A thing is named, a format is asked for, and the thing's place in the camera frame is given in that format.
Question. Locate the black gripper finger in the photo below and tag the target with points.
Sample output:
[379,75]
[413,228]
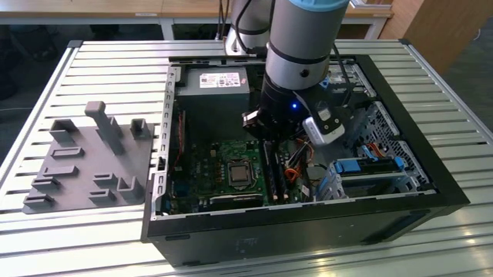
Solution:
[269,145]

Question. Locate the dark installed RAM stick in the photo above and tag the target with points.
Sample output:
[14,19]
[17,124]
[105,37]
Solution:
[282,179]

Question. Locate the silver CPU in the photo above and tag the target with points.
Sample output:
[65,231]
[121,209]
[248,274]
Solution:
[238,174]

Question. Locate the blue disk carrier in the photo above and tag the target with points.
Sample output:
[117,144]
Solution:
[325,82]
[349,167]

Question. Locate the green motherboard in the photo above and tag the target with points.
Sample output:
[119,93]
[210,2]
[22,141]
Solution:
[204,157]

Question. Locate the grey power supply unit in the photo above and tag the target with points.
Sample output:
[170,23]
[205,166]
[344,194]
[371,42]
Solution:
[212,109]

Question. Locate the black graphics card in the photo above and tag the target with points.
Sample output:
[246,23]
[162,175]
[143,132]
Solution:
[237,201]

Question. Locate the metal disk bay cage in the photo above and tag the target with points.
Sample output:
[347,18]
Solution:
[363,83]
[385,183]

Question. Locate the black open PC case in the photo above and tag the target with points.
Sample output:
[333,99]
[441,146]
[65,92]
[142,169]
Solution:
[269,239]

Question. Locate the grey parts rack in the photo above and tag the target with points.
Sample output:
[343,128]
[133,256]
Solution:
[85,173]

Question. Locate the wooden cabinet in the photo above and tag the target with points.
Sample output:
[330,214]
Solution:
[435,29]

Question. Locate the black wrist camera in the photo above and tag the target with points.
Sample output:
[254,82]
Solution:
[250,122]

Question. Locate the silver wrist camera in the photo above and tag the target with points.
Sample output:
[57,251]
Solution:
[325,130]

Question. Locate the wooden desk white frame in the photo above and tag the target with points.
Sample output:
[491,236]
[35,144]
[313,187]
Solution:
[115,11]

